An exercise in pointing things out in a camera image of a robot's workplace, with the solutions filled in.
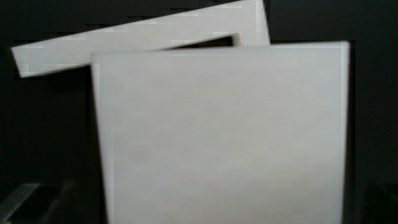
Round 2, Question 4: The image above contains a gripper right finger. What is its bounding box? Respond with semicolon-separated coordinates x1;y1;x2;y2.
345;182;398;224

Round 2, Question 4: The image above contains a small white cabinet top block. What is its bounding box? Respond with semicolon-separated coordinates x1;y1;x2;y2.
92;42;350;224

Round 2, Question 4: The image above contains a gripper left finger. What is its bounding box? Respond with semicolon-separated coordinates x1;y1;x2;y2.
0;181;101;224

